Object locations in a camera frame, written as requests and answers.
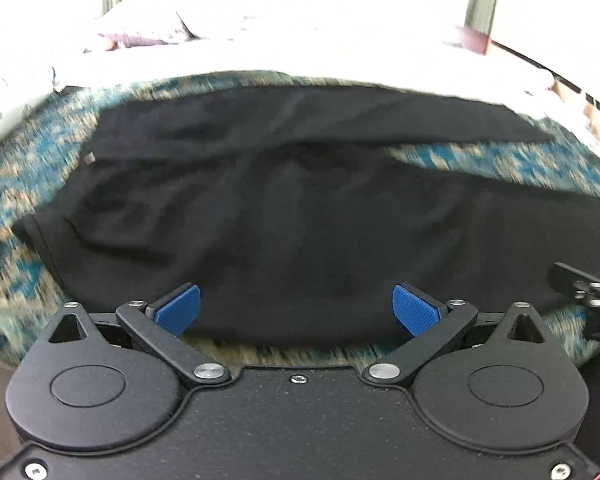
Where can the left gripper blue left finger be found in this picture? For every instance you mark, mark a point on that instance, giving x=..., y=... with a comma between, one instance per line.
x=157, y=329

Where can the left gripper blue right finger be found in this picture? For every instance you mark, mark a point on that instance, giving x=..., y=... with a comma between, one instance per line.
x=435, y=328

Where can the black pants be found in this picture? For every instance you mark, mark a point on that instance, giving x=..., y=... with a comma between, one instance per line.
x=283, y=206

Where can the teal gold patterned bedspread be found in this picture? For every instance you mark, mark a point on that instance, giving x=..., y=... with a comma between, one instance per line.
x=37, y=158

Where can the white bed sheet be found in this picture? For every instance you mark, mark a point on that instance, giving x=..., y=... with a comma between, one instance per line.
x=443, y=69

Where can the grey floral pillow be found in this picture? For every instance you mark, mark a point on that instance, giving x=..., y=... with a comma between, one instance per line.
x=137, y=31

